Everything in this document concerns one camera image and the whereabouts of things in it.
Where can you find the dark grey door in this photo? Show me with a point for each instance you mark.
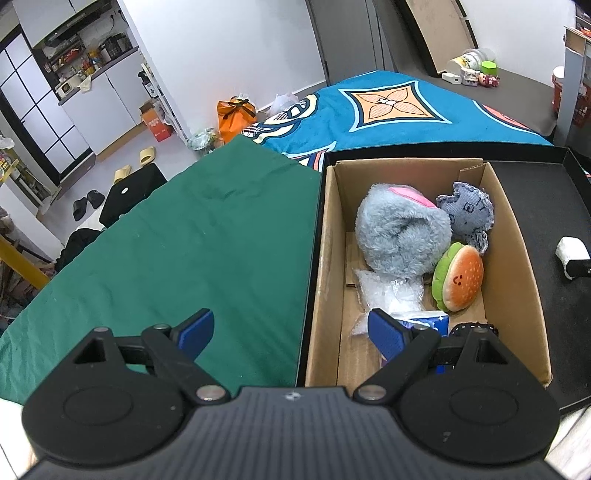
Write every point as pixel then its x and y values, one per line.
pixel 351 37

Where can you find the blue denim fabric toy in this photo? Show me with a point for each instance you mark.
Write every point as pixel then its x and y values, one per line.
pixel 468 212

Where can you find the black framed glass door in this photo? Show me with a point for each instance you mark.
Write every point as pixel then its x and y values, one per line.
pixel 41 115

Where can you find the dark cloth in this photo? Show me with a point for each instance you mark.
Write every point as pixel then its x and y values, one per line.
pixel 78 244

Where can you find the black framed board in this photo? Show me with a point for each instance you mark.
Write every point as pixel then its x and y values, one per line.
pixel 438 27

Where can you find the white towel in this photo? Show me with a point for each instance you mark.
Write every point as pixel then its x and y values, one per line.
pixel 575 438

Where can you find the white rack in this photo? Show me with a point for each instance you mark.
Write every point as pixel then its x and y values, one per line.
pixel 161 101

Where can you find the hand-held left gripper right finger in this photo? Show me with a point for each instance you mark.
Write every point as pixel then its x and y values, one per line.
pixel 390 334

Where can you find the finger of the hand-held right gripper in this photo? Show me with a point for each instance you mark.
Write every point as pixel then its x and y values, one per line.
pixel 580 268

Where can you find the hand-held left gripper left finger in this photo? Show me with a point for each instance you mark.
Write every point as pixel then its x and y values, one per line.
pixel 196 330

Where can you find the cardboard box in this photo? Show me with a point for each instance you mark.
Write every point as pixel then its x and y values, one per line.
pixel 512 295

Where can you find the blue printed blanket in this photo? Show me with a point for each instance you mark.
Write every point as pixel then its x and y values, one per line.
pixel 332 115

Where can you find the black tray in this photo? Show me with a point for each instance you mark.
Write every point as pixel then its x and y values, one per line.
pixel 545 207

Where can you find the white microwave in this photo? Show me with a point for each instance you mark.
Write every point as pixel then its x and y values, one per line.
pixel 64 87

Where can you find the clear bag green contents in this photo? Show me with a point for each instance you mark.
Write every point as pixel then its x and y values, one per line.
pixel 203 141

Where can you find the yellow table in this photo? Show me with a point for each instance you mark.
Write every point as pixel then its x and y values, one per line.
pixel 23 263

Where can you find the burger plush toy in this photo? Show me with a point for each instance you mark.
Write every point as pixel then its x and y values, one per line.
pixel 459 281

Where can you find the green cloth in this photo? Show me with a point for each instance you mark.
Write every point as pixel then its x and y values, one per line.
pixel 184 240

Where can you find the blue tissue packet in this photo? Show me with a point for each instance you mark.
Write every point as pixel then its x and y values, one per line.
pixel 429 321

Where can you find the red round toy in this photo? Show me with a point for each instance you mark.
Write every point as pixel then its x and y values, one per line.
pixel 489 81

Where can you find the white frame desk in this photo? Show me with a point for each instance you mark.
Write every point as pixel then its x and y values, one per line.
pixel 572 83

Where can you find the white plastic bag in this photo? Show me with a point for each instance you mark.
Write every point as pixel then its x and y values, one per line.
pixel 284 102

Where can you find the orange carton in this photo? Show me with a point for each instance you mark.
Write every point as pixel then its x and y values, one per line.
pixel 154 122

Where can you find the black slipper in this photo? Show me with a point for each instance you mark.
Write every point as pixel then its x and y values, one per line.
pixel 79 207
pixel 95 197

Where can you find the white charger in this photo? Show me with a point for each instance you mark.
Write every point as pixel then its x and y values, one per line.
pixel 451 77

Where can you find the grey pink plush toy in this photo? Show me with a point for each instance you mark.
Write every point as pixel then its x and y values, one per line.
pixel 397 230

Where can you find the green cup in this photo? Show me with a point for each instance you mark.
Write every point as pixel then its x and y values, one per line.
pixel 489 69

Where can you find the grey mat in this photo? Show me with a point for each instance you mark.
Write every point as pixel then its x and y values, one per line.
pixel 517 92

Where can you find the yellow slipper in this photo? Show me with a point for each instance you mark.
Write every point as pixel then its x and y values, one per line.
pixel 147 154
pixel 122 174

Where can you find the white plush cube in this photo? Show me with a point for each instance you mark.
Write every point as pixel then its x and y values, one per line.
pixel 572 249

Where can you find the white kitchen cabinet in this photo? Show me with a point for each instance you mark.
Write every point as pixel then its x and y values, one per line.
pixel 115 101

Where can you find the orange gift bag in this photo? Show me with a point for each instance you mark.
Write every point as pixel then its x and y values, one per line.
pixel 235 117

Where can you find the clear plastic bag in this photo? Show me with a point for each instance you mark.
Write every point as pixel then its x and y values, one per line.
pixel 388 290

